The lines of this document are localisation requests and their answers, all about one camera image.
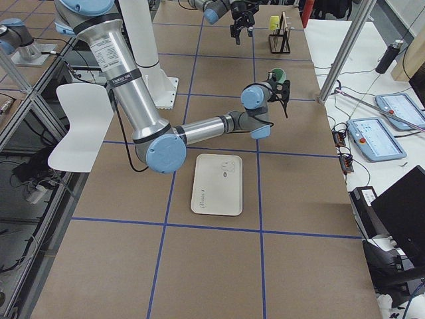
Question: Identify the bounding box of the metal grabber stick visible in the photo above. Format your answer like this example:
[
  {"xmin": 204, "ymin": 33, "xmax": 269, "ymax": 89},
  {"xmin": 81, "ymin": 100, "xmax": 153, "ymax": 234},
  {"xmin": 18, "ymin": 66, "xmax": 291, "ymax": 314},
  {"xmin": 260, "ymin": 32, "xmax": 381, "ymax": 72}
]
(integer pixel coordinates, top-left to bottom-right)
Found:
[{"xmin": 334, "ymin": 88, "xmax": 425, "ymax": 132}]

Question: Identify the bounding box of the black wire cup rack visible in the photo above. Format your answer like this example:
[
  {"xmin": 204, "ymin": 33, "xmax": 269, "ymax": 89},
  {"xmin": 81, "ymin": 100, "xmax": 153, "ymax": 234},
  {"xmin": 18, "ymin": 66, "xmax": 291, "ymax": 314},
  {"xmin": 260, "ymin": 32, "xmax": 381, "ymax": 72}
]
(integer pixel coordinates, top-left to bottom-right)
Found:
[{"xmin": 268, "ymin": 11, "xmax": 292, "ymax": 54}]

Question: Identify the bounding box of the green plastic cup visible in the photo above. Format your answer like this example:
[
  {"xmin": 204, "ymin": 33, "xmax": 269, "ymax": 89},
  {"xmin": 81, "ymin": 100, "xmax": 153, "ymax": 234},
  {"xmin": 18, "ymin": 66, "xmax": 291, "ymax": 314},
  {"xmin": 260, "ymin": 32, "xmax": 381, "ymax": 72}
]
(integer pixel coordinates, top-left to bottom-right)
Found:
[{"xmin": 268, "ymin": 68, "xmax": 286, "ymax": 84}]

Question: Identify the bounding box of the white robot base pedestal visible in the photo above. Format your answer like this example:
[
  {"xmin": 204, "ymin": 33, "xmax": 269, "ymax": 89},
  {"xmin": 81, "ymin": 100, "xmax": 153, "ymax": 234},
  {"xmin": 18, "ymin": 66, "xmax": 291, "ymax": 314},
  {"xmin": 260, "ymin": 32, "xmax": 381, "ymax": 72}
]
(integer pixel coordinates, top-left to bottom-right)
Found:
[{"xmin": 119, "ymin": 0, "xmax": 179, "ymax": 110}]

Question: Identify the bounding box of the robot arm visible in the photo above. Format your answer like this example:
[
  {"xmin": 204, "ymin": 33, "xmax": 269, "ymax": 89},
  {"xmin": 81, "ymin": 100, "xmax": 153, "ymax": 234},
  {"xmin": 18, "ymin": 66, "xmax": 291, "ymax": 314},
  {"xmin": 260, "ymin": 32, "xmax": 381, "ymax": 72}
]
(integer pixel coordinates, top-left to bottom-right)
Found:
[
  {"xmin": 178, "ymin": 0, "xmax": 262, "ymax": 45},
  {"xmin": 54, "ymin": 1, "xmax": 290, "ymax": 173}
]

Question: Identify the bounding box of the black laptop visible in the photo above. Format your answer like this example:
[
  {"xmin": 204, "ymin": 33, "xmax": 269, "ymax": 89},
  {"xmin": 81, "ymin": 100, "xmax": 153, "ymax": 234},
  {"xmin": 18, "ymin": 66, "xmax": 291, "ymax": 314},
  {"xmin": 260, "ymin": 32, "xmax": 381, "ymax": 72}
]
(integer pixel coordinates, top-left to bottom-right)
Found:
[{"xmin": 372, "ymin": 165, "xmax": 424, "ymax": 266}]

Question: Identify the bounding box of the aluminium frame post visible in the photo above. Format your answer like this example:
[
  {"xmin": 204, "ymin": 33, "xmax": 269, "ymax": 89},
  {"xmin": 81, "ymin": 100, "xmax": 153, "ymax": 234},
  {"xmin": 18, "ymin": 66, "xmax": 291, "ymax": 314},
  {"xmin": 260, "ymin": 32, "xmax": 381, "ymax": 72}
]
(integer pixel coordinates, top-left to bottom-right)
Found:
[{"xmin": 318, "ymin": 0, "xmax": 377, "ymax": 104}]

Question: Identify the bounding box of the white plastic chair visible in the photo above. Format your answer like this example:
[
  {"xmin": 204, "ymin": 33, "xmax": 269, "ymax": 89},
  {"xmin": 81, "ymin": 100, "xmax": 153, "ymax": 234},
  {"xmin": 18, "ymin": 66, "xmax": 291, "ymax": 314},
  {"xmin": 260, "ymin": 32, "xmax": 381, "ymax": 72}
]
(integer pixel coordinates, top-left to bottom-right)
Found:
[{"xmin": 48, "ymin": 83, "xmax": 114, "ymax": 173}]

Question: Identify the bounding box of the black water bottle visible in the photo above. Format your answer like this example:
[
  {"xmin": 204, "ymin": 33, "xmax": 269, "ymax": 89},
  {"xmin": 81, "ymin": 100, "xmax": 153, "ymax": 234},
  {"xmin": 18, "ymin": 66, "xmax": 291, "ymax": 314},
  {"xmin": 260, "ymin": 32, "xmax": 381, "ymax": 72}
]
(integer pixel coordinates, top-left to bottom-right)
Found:
[{"xmin": 375, "ymin": 39, "xmax": 404, "ymax": 74}]

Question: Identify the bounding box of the teach pendant tablet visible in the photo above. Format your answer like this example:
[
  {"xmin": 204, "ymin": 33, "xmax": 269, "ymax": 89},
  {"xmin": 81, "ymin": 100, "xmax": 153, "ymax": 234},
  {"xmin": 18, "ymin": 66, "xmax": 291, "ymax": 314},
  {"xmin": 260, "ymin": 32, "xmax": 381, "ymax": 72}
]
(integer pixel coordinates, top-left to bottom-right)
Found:
[
  {"xmin": 347, "ymin": 117, "xmax": 407, "ymax": 162},
  {"xmin": 375, "ymin": 93, "xmax": 424, "ymax": 128}
]

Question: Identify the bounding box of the yellow plastic cup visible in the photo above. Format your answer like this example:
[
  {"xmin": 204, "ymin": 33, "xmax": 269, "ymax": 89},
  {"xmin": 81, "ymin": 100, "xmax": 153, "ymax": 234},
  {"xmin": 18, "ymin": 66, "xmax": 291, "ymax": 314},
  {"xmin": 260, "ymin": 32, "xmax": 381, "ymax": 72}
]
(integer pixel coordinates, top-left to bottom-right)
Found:
[{"xmin": 268, "ymin": 15, "xmax": 280, "ymax": 31}]

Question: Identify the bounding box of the far teach pendant tablet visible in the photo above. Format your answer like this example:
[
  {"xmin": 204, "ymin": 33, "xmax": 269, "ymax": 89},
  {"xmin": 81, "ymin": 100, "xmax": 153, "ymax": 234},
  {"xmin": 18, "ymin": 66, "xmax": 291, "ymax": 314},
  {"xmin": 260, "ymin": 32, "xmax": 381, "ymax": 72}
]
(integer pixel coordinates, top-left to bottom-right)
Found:
[{"xmin": 375, "ymin": 93, "xmax": 424, "ymax": 128}]

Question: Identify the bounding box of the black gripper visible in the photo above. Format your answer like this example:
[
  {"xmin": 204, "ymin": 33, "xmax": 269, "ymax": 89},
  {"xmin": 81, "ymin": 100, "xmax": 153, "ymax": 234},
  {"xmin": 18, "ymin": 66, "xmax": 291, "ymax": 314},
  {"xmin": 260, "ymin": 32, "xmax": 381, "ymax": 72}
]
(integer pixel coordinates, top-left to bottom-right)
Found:
[
  {"xmin": 230, "ymin": 1, "xmax": 258, "ymax": 45},
  {"xmin": 266, "ymin": 79, "xmax": 291, "ymax": 118}
]

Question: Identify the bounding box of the near teach pendant tablet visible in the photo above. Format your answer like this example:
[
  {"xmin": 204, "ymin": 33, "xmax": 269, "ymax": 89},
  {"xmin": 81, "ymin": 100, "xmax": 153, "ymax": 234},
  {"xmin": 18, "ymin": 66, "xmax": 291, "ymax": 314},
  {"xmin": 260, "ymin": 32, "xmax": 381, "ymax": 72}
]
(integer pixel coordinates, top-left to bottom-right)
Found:
[{"xmin": 347, "ymin": 117, "xmax": 407, "ymax": 162}]

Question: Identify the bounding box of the cream rabbit tray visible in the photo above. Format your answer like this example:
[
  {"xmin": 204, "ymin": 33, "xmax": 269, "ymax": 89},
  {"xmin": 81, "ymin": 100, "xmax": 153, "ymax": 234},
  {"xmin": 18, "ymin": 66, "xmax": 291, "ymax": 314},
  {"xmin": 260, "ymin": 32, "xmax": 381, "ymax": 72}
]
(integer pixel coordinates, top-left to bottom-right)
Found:
[{"xmin": 191, "ymin": 154, "xmax": 243, "ymax": 217}]

